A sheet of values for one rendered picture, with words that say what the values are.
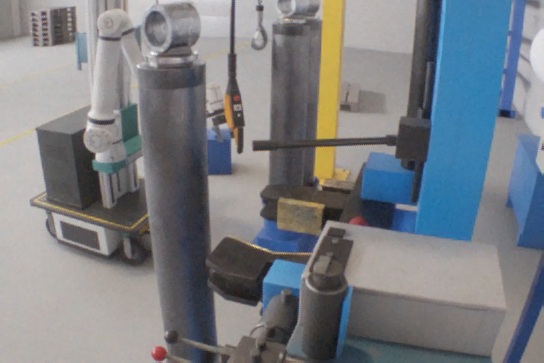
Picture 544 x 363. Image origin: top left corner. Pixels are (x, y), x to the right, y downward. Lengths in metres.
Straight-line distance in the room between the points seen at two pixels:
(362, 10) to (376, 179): 10.63
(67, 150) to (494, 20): 2.51
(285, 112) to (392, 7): 9.38
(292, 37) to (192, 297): 1.50
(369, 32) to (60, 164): 9.84
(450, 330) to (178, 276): 1.01
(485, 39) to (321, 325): 0.74
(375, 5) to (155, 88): 10.72
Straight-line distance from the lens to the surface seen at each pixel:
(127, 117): 3.04
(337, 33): 3.84
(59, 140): 3.03
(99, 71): 2.45
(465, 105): 1.19
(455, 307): 0.93
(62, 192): 3.20
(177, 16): 1.39
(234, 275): 1.25
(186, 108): 1.41
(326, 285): 0.83
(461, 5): 1.15
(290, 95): 2.66
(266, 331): 1.05
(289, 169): 2.80
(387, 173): 1.45
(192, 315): 1.78
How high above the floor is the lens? 1.74
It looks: 21 degrees down
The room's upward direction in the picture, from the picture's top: 2 degrees clockwise
